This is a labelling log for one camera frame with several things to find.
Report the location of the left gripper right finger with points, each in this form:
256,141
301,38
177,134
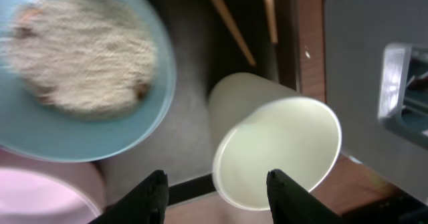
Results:
292,204

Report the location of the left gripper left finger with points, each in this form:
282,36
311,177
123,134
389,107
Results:
145,204

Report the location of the white paper cup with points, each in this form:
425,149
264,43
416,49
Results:
258,125

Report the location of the pink white bowl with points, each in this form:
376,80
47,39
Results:
36,191

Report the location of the light blue bowl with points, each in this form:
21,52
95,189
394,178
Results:
40,132

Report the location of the rice food scraps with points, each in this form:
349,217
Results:
85,57

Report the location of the grey dishwasher rack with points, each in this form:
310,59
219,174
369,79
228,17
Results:
368,46

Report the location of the brown serving tray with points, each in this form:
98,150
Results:
205,52

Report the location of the right wooden chopstick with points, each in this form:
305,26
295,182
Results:
271,20

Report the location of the wooden chopstick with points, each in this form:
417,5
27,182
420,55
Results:
271,20
231,25

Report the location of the left wooden chopstick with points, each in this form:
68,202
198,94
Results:
231,25

